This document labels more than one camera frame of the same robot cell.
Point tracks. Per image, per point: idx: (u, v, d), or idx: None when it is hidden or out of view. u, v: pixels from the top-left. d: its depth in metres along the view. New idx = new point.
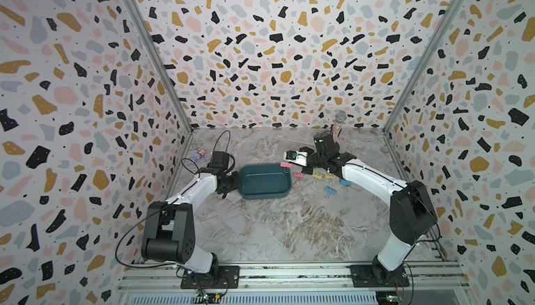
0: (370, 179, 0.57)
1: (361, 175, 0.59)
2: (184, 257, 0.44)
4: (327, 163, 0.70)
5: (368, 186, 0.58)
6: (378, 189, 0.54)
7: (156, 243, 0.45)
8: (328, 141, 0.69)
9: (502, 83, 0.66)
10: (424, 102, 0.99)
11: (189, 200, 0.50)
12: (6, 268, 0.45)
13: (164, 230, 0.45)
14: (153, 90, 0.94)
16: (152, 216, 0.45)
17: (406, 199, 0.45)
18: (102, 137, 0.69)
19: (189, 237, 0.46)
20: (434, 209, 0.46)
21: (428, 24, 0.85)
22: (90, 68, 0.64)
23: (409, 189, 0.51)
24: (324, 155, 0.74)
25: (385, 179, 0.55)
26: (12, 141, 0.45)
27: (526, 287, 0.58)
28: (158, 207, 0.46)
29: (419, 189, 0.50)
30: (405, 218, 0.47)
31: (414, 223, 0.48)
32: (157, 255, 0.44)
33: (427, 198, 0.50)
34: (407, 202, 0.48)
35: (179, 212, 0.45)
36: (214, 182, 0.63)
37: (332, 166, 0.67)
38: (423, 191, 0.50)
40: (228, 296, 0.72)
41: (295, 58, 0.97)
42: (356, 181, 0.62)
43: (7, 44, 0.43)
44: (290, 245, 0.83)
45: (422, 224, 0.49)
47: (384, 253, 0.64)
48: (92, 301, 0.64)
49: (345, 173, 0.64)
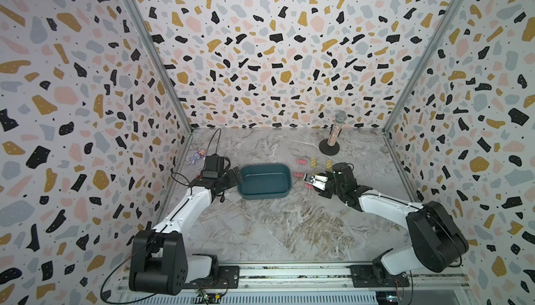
0: (386, 205, 0.57)
1: (379, 203, 0.59)
2: (176, 287, 0.41)
4: (344, 196, 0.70)
5: (386, 214, 0.57)
6: (396, 214, 0.54)
7: (145, 274, 0.41)
8: (347, 173, 0.70)
9: (502, 83, 0.66)
10: (423, 102, 0.99)
11: (179, 226, 0.46)
12: (6, 268, 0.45)
13: (152, 260, 0.46)
14: (153, 90, 0.94)
16: (139, 248, 0.42)
17: (423, 221, 0.46)
18: (102, 137, 0.69)
19: (181, 264, 0.43)
20: (458, 231, 0.47)
21: (428, 24, 0.85)
22: (90, 68, 0.64)
23: (428, 211, 0.50)
24: (343, 188, 0.75)
25: (400, 202, 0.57)
26: (11, 141, 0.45)
27: (526, 287, 0.58)
28: (145, 236, 0.43)
29: (438, 211, 0.48)
30: (428, 241, 0.45)
31: (437, 247, 0.45)
32: (146, 287, 0.41)
33: (449, 220, 0.47)
34: (425, 223, 0.46)
35: (168, 244, 0.42)
36: (207, 197, 0.59)
37: (350, 200, 0.68)
38: (442, 212, 0.48)
40: (228, 296, 0.72)
41: (295, 58, 0.97)
42: (373, 209, 0.62)
43: (7, 44, 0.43)
44: (290, 245, 0.83)
45: (447, 251, 0.45)
47: (389, 258, 0.64)
48: (92, 301, 0.64)
49: (363, 204, 0.65)
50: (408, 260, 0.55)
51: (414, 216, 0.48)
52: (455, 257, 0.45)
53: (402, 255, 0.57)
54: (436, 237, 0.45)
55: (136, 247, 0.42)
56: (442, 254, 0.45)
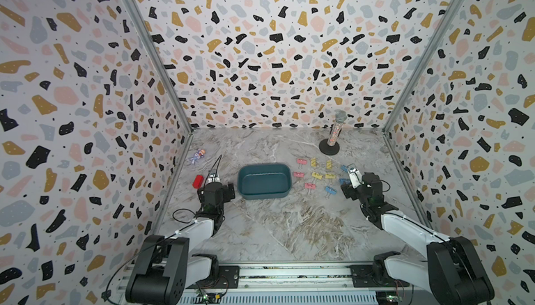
0: (409, 229, 0.54)
1: (402, 225, 0.57)
2: (173, 299, 0.40)
4: (367, 209, 0.70)
5: (406, 238, 0.55)
6: (418, 241, 0.51)
7: (145, 280, 0.42)
8: (377, 187, 0.66)
9: (502, 83, 0.66)
10: (424, 102, 0.99)
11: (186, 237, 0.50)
12: (5, 268, 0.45)
13: (154, 268, 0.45)
14: (153, 90, 0.94)
16: (146, 251, 0.44)
17: (444, 253, 0.44)
18: (102, 137, 0.69)
19: (181, 275, 0.43)
20: (486, 276, 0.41)
21: (428, 24, 0.85)
22: (90, 68, 0.64)
23: (454, 246, 0.47)
24: (368, 202, 0.72)
25: (424, 230, 0.53)
26: (11, 141, 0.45)
27: (526, 287, 0.58)
28: (154, 240, 0.46)
29: (465, 248, 0.44)
30: (446, 276, 0.42)
31: (455, 283, 0.42)
32: (143, 294, 0.41)
33: (477, 262, 0.44)
34: (446, 255, 0.44)
35: (175, 247, 0.45)
36: (210, 229, 0.62)
37: (372, 215, 0.67)
38: (471, 250, 0.44)
40: (228, 296, 0.72)
41: (295, 58, 0.97)
42: (394, 230, 0.60)
43: (7, 44, 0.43)
44: (290, 245, 0.83)
45: (467, 291, 0.42)
47: (394, 262, 0.63)
48: (92, 301, 0.64)
49: (384, 222, 0.63)
50: (417, 278, 0.53)
51: (435, 246, 0.46)
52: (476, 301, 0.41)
53: (411, 269, 0.56)
54: (456, 274, 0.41)
55: (144, 250, 0.44)
56: (459, 291, 0.42)
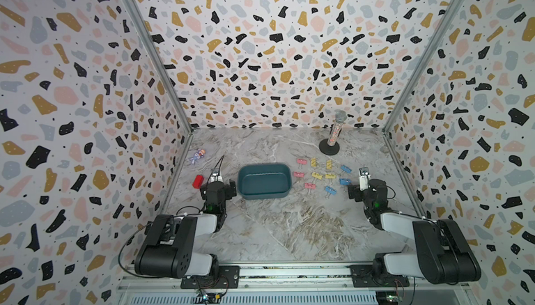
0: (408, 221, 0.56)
1: (400, 220, 0.59)
2: (179, 271, 0.42)
4: (369, 212, 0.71)
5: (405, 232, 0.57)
6: None
7: (154, 253, 0.44)
8: (382, 193, 0.70)
9: (502, 83, 0.66)
10: (424, 102, 0.99)
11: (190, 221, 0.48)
12: (5, 268, 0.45)
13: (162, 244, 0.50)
14: (153, 90, 0.94)
16: (157, 226, 0.48)
17: (429, 228, 0.48)
18: (102, 137, 0.69)
19: (187, 251, 0.45)
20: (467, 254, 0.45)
21: (428, 24, 0.85)
22: (90, 68, 0.64)
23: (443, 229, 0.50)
24: (370, 205, 0.76)
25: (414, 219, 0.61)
26: (11, 141, 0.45)
27: (526, 287, 0.58)
28: (164, 219, 0.49)
29: (451, 229, 0.48)
30: (428, 246, 0.46)
31: (436, 253, 0.45)
32: (152, 266, 0.43)
33: (460, 240, 0.46)
34: (430, 230, 0.48)
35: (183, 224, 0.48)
36: (212, 225, 0.64)
37: (373, 218, 0.70)
38: (456, 231, 0.47)
40: (228, 296, 0.72)
41: (295, 58, 0.97)
42: (392, 227, 0.63)
43: (7, 44, 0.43)
44: (290, 245, 0.83)
45: (446, 261, 0.44)
47: (393, 257, 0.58)
48: (92, 300, 0.64)
49: (383, 221, 0.67)
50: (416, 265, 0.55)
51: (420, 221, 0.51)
52: (456, 273, 0.43)
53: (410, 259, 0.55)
54: (438, 245, 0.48)
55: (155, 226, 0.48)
56: (443, 267, 0.43)
